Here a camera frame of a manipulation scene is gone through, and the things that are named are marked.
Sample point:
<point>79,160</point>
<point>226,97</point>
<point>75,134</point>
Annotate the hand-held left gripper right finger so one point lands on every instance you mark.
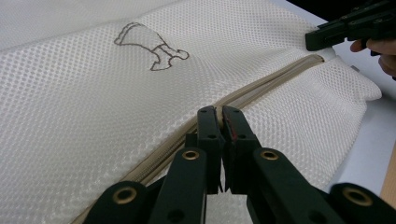
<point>238,149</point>

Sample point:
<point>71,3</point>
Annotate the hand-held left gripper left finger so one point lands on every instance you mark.
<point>211,146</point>

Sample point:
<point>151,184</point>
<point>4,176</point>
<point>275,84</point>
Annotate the cream mesh laundry bag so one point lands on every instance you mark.
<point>93,124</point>

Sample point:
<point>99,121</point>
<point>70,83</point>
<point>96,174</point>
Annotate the wooden table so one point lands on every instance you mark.
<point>390,180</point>

